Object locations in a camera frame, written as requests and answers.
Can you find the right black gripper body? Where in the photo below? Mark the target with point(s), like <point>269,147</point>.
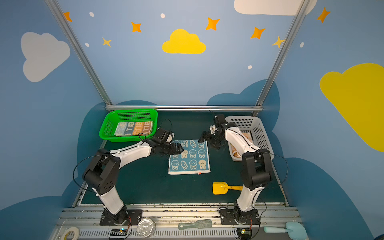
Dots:
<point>214,140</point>

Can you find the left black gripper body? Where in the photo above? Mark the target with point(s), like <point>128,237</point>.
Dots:
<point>173,148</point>

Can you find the teal owl pattern towel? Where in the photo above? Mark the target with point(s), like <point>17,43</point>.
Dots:
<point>193,160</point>

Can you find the green plastic basket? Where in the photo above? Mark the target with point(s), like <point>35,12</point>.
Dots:
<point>109,125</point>

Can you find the grey plastic basket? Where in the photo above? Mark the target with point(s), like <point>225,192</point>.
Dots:
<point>252,125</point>

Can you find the striped rabbit text towel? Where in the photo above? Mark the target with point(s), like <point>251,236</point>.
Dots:
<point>134,128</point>

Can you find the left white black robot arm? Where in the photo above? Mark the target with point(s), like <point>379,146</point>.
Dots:
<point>103,171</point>

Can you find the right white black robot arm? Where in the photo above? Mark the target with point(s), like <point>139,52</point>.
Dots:
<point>256,171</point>

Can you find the orange pattern towel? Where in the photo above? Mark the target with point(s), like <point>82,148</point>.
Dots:
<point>235,152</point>

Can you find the yellow toy shovel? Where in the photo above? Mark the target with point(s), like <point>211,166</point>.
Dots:
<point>221,188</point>

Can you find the clear round lid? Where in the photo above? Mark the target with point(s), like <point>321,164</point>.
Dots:
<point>146,228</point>

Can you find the grey green brush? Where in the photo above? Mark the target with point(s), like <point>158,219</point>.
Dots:
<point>200,224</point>

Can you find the right small circuit board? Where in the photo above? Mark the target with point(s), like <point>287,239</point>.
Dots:
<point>243,234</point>

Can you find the small circuit board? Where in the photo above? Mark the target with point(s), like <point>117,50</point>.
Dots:
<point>243,234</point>
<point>118,234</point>

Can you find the left small circuit board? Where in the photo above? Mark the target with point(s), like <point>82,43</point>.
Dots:
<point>118,234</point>

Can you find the mint green spatula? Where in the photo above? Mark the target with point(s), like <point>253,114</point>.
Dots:
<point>295,231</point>

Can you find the white tape roll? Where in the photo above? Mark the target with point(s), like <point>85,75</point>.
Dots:
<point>72,233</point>

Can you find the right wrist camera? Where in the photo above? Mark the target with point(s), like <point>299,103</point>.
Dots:
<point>213,129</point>

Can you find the aluminium rear frame bar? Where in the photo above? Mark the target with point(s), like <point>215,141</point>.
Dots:
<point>186,108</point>

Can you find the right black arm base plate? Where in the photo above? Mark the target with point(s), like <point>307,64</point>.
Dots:
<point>237,217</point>

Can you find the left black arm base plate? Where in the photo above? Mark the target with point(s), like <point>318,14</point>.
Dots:
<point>122,218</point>

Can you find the aluminium front rail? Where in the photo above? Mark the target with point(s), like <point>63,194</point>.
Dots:
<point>167,218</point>

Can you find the aluminium right frame post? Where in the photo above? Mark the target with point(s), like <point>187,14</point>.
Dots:
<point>284,49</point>

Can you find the aluminium frame post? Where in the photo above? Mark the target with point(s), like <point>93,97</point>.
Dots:
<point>64,24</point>
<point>284,49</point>

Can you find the aluminium left frame post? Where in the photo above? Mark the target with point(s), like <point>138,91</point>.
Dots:
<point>64,24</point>

